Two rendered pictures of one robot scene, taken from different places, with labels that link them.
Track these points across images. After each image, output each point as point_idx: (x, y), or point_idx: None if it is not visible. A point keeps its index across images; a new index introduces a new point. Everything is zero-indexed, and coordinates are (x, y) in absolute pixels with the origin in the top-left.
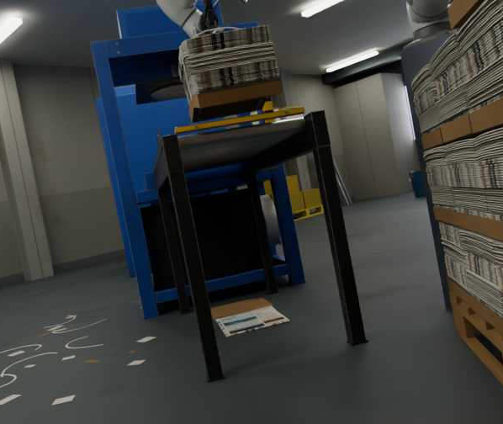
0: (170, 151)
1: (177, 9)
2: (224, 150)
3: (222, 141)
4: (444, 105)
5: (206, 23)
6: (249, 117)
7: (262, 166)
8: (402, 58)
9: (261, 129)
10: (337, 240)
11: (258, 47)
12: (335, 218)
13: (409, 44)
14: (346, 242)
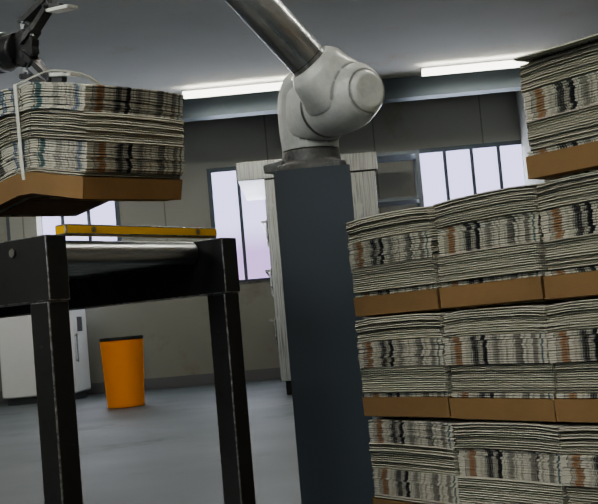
0: (55, 262)
1: None
2: None
3: (99, 260)
4: (463, 262)
5: (23, 54)
6: (156, 229)
7: None
8: (276, 182)
9: (148, 251)
10: (240, 440)
11: (167, 124)
12: (239, 405)
13: (287, 164)
14: (249, 445)
